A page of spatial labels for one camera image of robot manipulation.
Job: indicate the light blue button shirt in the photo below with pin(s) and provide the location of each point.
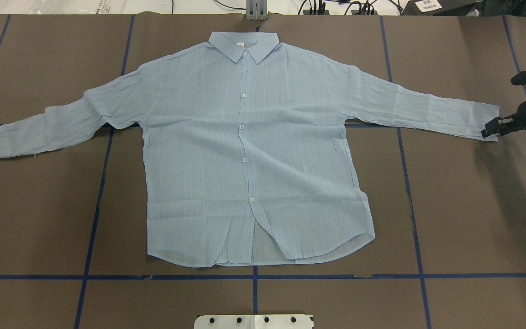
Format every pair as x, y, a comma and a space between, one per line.
245, 150

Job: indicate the aluminium frame post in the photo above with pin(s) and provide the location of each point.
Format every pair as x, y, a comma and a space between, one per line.
256, 10

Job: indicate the white camera mast base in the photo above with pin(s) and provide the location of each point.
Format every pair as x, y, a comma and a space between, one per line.
255, 321

